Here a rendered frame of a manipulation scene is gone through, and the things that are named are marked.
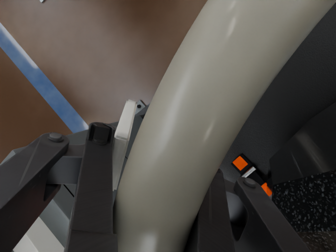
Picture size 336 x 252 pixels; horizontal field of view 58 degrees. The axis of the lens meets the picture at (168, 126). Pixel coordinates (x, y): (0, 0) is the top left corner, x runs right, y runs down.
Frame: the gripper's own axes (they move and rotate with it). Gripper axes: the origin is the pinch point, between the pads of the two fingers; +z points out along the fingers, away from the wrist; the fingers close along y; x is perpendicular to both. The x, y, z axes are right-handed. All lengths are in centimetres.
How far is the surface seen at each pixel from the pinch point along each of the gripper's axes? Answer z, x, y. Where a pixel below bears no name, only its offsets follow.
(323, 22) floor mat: 105, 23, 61
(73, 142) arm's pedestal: 67, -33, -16
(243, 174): 98, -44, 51
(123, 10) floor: 135, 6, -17
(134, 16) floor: 132, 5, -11
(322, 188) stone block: 37, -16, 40
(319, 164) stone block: 44, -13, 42
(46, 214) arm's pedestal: 43, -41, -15
